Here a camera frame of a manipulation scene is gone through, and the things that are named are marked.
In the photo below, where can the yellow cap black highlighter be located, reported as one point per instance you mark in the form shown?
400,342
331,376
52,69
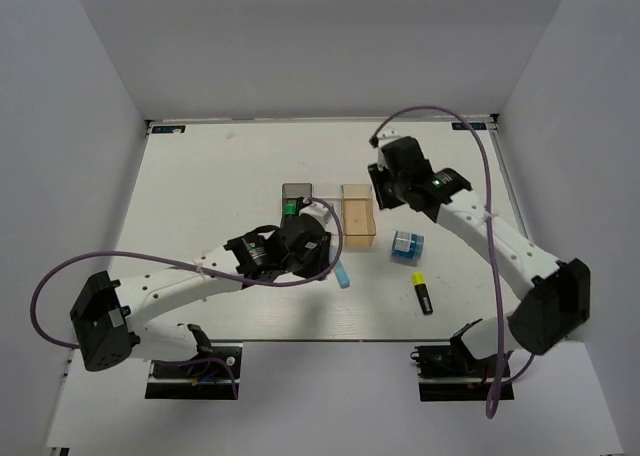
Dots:
422,293

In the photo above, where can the light blue pen tube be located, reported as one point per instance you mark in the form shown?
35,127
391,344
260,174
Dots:
341,275

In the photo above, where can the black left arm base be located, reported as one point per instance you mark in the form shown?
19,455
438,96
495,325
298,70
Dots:
202,381

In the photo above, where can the right blue table label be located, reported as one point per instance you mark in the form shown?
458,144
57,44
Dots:
476,126

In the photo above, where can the blue table label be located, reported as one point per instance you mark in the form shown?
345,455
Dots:
168,129
476,126

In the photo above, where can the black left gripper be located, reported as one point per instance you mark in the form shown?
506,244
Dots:
321,262

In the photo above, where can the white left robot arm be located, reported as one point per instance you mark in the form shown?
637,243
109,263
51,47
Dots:
115,320

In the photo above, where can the clear transparent container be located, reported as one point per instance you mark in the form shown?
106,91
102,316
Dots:
332,194

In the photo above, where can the grey transparent container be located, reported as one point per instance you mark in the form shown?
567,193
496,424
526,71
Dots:
295,192

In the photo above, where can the blue round jar with label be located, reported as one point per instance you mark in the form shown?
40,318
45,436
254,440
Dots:
407,247

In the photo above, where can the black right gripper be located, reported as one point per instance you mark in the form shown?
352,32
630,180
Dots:
377,176

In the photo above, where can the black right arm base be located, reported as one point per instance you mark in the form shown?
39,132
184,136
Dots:
442,378

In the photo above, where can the left blue table label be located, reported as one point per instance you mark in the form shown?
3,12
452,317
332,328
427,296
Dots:
168,129

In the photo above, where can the orange transparent container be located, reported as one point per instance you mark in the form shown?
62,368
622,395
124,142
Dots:
358,216

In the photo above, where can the green cap black highlighter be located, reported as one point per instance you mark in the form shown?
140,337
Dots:
289,210

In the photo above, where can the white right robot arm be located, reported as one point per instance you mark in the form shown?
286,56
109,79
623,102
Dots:
554,296

